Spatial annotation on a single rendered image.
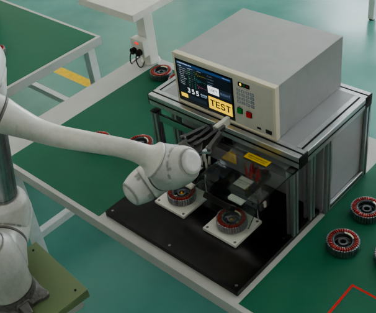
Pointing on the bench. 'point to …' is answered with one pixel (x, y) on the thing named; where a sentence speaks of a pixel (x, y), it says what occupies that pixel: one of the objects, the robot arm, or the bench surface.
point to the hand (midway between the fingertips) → (221, 125)
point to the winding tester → (267, 69)
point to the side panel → (345, 159)
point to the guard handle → (219, 202)
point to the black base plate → (132, 210)
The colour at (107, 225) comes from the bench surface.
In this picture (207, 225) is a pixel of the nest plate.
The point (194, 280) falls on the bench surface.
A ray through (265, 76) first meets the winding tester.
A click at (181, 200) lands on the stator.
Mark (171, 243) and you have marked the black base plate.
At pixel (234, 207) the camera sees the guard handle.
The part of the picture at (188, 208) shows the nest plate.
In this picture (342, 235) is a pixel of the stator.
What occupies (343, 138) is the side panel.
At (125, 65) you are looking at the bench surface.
